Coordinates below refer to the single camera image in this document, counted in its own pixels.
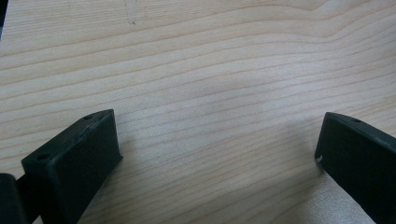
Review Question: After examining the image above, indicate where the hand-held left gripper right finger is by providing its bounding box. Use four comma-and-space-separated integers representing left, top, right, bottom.
314, 111, 396, 224

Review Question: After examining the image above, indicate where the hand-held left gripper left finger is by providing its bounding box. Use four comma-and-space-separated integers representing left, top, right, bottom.
21, 108, 123, 224

